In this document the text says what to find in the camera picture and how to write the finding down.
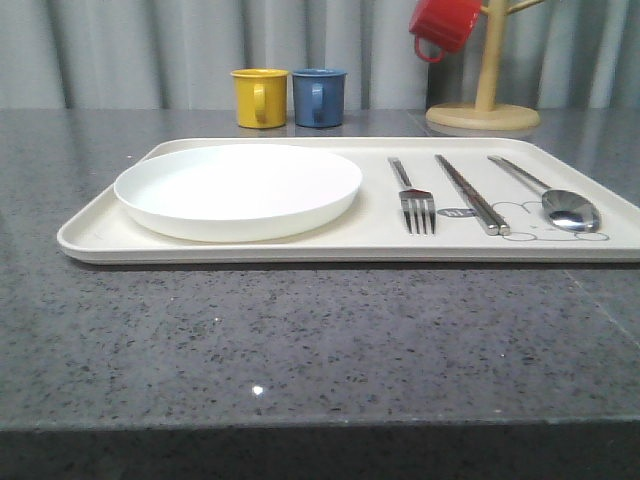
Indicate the silver metal fork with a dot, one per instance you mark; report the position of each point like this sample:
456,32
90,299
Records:
418,206

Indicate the white round plate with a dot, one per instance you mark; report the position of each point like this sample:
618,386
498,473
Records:
239,192

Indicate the silver metal chopstick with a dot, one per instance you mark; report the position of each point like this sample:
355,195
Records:
475,195
462,192

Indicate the silver metal spoon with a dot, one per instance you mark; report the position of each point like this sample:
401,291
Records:
564,209

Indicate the cream rabbit serving tray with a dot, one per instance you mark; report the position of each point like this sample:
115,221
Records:
373,228

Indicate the blue enamel mug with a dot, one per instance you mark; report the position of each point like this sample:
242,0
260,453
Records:
318,97

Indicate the yellow enamel mug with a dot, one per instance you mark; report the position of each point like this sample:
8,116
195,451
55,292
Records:
261,97

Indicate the wooden mug tree stand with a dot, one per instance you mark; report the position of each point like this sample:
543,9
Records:
485,113

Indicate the red enamel mug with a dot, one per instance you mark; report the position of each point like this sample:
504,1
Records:
446,24

